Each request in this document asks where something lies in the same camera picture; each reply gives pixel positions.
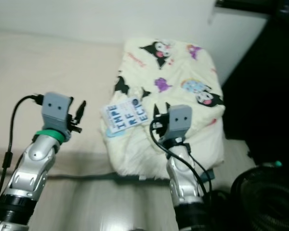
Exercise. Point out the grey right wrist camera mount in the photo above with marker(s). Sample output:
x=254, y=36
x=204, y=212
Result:
x=179, y=120

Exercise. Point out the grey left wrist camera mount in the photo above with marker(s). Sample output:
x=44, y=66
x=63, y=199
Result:
x=55, y=108

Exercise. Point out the mattress with beige sheet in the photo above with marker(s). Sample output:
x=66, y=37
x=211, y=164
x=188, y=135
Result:
x=29, y=72

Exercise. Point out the cream cartoon print blanket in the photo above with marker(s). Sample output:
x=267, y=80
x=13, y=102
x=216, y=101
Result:
x=183, y=72

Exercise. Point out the white cabinet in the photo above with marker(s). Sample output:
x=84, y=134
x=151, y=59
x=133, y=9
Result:
x=236, y=43

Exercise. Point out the black shelf board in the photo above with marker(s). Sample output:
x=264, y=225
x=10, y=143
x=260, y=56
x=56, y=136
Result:
x=255, y=6

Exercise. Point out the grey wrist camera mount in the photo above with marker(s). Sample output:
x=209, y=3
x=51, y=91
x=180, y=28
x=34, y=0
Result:
x=179, y=120
x=55, y=108

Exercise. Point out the white book blue letters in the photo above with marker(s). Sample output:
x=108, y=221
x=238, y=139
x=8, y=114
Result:
x=123, y=118

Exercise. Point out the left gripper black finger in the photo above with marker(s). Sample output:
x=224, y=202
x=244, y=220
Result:
x=80, y=110

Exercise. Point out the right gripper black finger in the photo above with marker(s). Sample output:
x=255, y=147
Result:
x=167, y=109
x=156, y=113

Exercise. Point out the black floor fan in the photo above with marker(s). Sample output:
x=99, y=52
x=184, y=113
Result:
x=265, y=202

